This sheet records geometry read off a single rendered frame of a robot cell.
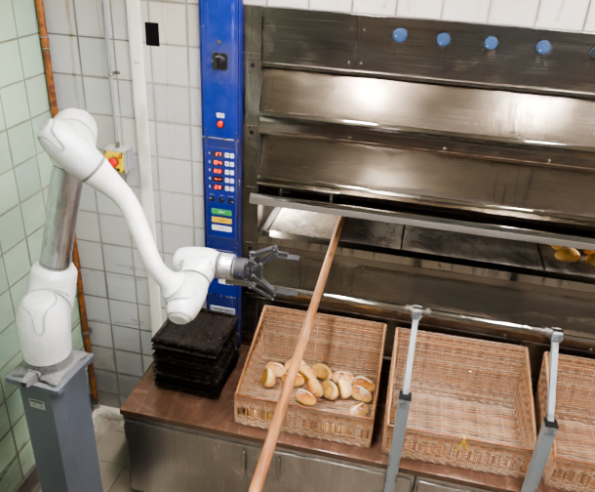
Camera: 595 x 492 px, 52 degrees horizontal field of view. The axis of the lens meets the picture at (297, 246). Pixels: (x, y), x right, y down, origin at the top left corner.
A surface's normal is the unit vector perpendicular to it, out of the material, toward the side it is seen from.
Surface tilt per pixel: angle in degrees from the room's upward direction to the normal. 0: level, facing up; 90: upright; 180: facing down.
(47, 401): 90
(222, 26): 90
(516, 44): 90
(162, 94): 90
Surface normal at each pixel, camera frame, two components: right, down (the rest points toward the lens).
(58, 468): -0.29, 0.44
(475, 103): -0.19, 0.12
